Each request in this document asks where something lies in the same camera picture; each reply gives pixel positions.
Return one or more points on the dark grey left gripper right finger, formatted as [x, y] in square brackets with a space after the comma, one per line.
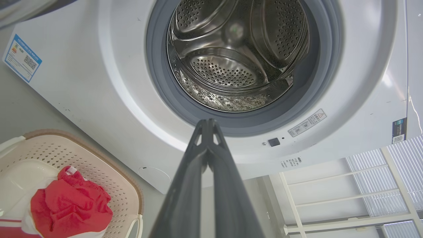
[231, 205]

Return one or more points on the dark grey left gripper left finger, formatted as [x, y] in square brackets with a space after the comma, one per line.
[185, 198]

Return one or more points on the round white filter access cover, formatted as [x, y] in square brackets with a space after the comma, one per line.
[155, 178]

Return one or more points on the beige perforated laundry basket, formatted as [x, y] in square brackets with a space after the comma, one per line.
[99, 158]

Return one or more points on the stainless steel washing machine drum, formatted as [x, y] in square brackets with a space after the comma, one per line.
[224, 69]

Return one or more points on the red and white striped cloth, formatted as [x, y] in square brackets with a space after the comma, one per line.
[13, 228]

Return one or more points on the black door latch socket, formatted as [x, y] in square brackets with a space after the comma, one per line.
[274, 142]

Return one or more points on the white warning sticker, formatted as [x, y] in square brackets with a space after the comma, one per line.
[307, 123]

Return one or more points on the white front-load washing machine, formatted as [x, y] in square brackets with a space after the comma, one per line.
[99, 82]

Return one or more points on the grey slatted window blinds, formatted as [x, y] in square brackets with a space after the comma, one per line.
[373, 178]

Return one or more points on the dark QR code sticker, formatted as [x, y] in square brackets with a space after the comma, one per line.
[399, 130]

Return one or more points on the blue energy label sticker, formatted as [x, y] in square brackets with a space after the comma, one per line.
[22, 58]

